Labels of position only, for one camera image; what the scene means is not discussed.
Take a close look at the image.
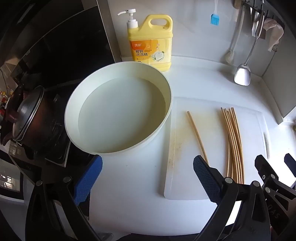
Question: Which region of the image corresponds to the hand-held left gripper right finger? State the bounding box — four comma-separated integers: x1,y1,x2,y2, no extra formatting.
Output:
193,155,271,241

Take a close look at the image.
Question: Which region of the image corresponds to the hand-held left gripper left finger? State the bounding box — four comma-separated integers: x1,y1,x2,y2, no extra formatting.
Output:
25,155,103,241

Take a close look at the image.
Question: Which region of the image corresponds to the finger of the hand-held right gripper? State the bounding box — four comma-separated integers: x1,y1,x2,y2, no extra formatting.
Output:
254,155,292,200
284,153,296,186

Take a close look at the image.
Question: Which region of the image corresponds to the bundle of wooden chopsticks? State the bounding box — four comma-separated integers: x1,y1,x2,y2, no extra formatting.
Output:
220,107,245,184

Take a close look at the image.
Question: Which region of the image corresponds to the single wooden chopstick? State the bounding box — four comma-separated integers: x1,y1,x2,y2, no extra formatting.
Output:
187,111,209,165

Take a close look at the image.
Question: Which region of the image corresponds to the white round basin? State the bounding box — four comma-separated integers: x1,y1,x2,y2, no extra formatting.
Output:
64,61,173,156

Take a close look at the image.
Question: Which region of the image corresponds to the black cooktop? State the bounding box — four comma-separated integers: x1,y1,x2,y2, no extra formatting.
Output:
0,76,100,202

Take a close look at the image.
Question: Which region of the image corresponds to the white plastic cutting board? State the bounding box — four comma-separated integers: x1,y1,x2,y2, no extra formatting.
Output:
164,96,271,200

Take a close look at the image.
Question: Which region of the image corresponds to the dark cooking pot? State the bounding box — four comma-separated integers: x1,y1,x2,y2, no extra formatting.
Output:
0,85,72,160

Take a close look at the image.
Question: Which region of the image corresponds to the glass pot lid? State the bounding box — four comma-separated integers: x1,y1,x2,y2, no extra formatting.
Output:
13,86,45,142

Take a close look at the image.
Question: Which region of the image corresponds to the steel wok spatula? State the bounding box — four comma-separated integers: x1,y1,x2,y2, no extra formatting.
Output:
233,13,266,86

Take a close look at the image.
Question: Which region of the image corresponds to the black range hood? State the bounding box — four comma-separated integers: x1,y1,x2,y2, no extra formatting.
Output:
0,0,116,93

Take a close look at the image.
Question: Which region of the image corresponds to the hanging metal utensil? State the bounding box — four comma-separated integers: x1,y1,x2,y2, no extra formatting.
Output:
251,9,262,37

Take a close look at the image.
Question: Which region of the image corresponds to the yellow dish soap pump bottle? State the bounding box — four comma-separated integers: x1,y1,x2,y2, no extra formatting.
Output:
117,9,173,73

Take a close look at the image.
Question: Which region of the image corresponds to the blue silicone basting brush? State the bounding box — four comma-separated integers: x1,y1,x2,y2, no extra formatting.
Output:
210,0,220,25

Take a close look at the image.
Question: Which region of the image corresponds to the white long-handled dish brush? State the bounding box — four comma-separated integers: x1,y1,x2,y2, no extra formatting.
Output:
223,6,245,64

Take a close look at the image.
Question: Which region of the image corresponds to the black wall hook rack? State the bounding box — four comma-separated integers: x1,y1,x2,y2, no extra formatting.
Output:
239,0,286,29

